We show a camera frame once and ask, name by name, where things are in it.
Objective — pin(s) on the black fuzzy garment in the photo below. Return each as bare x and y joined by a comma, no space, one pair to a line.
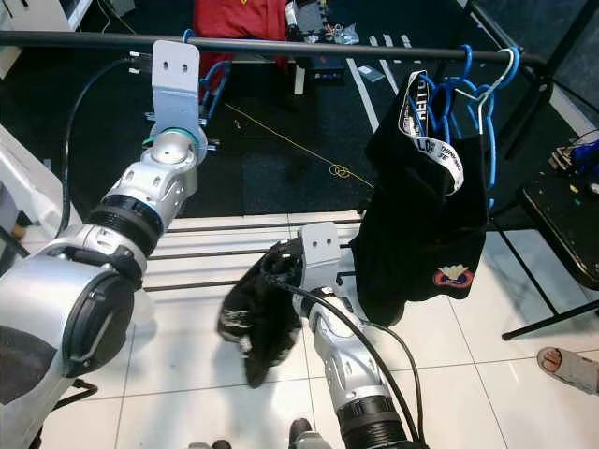
262,327

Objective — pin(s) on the black left robot foot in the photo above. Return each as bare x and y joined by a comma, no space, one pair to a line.
208,445

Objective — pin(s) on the black metal clothes rack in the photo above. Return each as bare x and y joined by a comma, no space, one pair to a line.
337,47

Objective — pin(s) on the red shirt with yellow print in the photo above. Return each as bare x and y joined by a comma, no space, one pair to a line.
234,19

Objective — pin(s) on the black folding chair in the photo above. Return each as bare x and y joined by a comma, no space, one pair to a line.
562,224

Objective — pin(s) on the person in blue shorts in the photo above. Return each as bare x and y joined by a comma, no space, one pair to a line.
571,369

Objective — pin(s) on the white shelf unit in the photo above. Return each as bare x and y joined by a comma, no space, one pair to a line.
47,11

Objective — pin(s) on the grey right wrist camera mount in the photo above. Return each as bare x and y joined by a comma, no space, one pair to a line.
320,253

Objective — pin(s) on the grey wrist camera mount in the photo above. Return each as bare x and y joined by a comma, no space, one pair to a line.
176,84
320,253

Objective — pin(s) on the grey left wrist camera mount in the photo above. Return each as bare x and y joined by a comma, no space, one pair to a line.
176,84

